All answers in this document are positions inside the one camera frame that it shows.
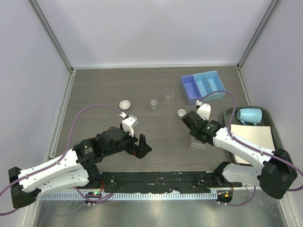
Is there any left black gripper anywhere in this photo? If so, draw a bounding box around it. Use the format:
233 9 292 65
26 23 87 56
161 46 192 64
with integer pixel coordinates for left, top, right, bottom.
104 125 152 158

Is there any clear plastic tube rack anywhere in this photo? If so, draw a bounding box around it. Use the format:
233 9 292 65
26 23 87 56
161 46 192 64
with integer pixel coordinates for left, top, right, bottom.
190 140 206 149

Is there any purple-blue plastic bin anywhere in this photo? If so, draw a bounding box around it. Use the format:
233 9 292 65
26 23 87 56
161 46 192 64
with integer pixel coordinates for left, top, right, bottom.
181 75 202 105

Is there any white ceramic bowl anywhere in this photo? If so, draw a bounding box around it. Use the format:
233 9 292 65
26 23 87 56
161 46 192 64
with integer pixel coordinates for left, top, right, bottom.
119 100 131 110

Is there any small glass bottle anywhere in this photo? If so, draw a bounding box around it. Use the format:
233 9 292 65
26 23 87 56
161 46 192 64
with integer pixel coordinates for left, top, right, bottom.
150 99 158 113

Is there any glass beaker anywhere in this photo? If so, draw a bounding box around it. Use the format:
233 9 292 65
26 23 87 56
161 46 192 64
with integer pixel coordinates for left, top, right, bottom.
163 88 174 103

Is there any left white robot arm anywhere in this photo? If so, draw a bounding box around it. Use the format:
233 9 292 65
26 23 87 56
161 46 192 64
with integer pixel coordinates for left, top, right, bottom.
9 127 152 209

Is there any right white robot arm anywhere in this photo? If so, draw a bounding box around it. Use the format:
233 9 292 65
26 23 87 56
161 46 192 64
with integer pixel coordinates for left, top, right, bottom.
182 111 298 199

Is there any small white crucible cup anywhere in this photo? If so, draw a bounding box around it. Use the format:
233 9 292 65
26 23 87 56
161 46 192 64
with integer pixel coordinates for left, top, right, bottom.
177 109 187 118

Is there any light blue middle bin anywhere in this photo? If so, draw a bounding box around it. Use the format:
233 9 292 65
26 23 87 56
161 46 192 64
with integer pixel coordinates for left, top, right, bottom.
193 73 213 100

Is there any light blue bin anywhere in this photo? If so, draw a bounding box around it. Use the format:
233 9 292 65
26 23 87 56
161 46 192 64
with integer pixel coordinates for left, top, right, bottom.
193 73 213 100
206 71 225 101

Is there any light blue mug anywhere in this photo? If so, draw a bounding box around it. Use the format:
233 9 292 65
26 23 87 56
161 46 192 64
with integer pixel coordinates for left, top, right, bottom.
237 108 262 125

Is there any light blue right bin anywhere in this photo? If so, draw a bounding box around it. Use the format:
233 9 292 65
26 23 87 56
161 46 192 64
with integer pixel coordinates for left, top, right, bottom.
206 71 225 101

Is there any white paper sheet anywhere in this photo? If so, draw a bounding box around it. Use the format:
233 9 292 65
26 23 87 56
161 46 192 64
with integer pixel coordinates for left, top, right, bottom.
231 124 276 151

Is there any dark green tray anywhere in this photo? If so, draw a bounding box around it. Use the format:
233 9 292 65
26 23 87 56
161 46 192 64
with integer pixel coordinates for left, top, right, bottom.
223 105 288 167

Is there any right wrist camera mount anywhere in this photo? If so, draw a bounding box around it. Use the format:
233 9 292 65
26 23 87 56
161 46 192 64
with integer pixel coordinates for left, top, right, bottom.
196 100 211 121

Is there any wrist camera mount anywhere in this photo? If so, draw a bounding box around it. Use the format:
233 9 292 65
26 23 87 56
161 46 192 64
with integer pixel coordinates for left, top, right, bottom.
119 112 139 137
196 100 211 121

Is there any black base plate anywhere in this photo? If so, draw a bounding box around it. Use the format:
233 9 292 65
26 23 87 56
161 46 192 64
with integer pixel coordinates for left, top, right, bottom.
73 170 243 194

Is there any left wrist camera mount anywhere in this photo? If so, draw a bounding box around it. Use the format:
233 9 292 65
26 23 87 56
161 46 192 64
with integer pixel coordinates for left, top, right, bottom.
119 112 139 137

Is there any slotted cable duct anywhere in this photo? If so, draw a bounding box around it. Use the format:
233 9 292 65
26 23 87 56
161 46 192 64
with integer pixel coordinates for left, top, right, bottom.
40 190 217 201

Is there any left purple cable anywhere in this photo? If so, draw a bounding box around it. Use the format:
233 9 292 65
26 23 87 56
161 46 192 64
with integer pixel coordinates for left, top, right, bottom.
0 104 125 215

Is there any purple cable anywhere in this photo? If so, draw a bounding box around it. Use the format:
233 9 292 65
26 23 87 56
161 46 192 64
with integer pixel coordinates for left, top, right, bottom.
198 90 303 207
0 104 125 215

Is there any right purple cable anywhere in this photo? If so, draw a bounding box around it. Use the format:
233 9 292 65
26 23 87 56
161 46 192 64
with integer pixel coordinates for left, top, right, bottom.
198 90 303 207

